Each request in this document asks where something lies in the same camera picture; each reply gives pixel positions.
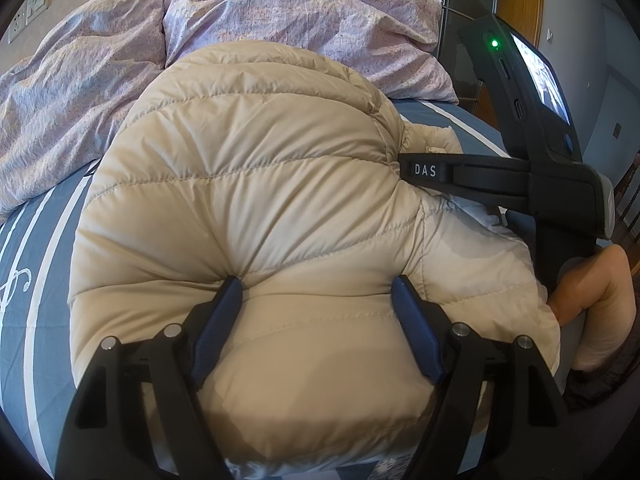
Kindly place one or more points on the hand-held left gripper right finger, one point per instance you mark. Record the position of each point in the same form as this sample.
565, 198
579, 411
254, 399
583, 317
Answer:
420, 330

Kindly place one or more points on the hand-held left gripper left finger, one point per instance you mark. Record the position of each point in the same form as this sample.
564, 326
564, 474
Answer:
220, 320

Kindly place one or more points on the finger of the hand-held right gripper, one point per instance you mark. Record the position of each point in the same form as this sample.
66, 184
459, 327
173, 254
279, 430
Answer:
480, 175

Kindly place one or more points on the beige puffer jacket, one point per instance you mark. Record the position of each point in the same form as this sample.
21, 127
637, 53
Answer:
260, 185

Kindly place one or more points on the person's dark clothing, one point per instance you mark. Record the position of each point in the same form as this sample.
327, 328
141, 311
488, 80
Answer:
600, 385

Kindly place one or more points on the blue striped bed sheet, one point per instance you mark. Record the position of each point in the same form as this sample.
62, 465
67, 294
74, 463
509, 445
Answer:
15, 340

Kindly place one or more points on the pink patterned pillow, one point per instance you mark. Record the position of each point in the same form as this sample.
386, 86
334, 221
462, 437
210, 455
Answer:
310, 10

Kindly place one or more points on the pink patterned duvet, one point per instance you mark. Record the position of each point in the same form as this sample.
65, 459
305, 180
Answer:
75, 90

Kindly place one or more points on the dark wall plate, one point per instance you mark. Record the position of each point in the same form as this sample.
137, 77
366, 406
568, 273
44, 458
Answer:
617, 130

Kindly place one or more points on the white wall socket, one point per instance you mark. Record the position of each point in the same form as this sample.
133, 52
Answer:
17, 27

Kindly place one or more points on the white wall switch plate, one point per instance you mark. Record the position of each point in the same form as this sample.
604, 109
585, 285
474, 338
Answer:
37, 5

